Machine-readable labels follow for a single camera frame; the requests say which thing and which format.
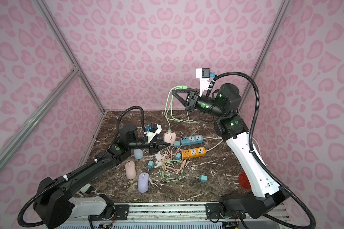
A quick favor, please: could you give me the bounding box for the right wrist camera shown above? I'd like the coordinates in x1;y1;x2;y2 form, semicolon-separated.
196;68;216;96

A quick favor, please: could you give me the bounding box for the pink wireless mouse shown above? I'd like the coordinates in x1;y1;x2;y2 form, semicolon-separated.
125;161;137;180
163;132;176;146

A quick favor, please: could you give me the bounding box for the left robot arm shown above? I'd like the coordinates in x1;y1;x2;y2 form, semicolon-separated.
17;106;170;229

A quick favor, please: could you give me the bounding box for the red emergency stop button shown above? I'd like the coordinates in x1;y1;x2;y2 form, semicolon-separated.
238;171;251;190

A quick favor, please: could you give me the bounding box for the teal USB charger adapter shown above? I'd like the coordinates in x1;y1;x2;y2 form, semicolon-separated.
174;153;182;160
197;175;207;183

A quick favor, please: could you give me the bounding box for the light blue wireless mouse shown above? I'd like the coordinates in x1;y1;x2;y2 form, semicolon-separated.
134;149;144;160

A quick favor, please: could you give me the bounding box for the green multi-head charging cable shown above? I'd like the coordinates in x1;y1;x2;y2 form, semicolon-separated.
164;85;191;134

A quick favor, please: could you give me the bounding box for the blue power strip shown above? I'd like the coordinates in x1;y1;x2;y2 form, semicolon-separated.
180;135;204;146

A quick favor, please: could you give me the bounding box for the lavender wireless mouse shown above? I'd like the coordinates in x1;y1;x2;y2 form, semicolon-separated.
138;173;149;193

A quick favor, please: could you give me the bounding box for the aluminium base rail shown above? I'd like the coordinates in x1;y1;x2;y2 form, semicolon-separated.
54;201;287;229

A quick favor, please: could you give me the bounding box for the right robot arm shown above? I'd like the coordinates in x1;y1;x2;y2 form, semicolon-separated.
172;68;316;229

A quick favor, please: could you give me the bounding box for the orange power strip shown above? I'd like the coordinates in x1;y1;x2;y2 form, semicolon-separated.
182;147;206;160

